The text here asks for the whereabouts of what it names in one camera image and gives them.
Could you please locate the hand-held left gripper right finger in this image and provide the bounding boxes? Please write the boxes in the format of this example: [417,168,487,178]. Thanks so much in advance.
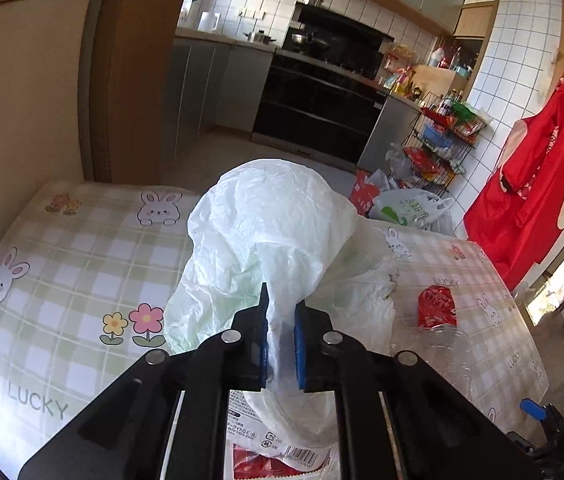
[293,300,546,480]

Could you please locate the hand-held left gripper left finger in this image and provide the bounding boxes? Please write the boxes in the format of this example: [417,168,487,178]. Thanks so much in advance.
[17,282,270,480]

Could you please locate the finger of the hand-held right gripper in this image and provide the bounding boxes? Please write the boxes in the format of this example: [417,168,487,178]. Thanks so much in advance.
[520,398,564,441]

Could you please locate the red white snack packet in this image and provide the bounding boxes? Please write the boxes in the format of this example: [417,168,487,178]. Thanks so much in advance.
[226,389,343,480]

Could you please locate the white plastic bag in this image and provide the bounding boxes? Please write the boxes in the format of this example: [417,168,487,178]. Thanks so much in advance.
[164,158,400,448]

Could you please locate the crushed bottle with red label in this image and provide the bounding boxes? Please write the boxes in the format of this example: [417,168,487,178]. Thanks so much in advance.
[392,284,472,361]

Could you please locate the red paper bag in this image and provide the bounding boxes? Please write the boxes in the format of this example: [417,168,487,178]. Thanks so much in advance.
[351,170,383,216]

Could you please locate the white green shopping bag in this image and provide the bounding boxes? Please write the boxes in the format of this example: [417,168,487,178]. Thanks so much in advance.
[369,191,455,233]

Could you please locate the green checked bunny tablecloth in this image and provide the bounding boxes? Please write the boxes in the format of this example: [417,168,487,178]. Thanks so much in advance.
[0,180,550,480]

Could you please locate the clear plastic bag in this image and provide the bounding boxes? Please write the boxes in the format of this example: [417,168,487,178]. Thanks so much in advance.
[384,142,415,191]

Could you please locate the red apron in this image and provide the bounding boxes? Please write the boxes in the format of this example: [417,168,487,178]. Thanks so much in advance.
[463,62,564,291]

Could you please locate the narrow grey lower cabinet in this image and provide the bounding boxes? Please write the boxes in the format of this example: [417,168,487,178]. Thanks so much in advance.
[357,95,423,171]

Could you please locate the black integrated stove oven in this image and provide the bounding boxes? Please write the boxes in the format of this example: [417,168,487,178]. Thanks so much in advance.
[251,52,390,163]

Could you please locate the grey lower kitchen cabinets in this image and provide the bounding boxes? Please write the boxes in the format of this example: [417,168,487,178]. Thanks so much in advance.
[164,35,275,136]

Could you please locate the group of condiment bottles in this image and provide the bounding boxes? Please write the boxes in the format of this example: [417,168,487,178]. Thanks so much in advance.
[379,45,423,101]

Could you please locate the wooden box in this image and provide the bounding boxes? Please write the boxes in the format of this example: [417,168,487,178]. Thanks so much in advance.
[414,64,467,106]

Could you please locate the black wok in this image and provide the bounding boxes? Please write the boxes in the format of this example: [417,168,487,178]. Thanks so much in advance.
[289,31,333,53]

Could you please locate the steel pot with lid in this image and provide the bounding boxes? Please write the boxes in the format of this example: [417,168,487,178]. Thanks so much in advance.
[243,30,277,46]

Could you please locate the black range hood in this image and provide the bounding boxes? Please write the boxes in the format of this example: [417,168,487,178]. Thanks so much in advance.
[282,2,395,56]

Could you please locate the beige refrigerator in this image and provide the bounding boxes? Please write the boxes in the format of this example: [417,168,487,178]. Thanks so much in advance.
[0,0,113,311]

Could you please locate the black wire storage rack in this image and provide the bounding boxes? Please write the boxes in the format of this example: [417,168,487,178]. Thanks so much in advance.
[401,92,493,198]

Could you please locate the wooden partition wall panel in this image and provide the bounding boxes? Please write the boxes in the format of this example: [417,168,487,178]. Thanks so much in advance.
[82,0,197,186]

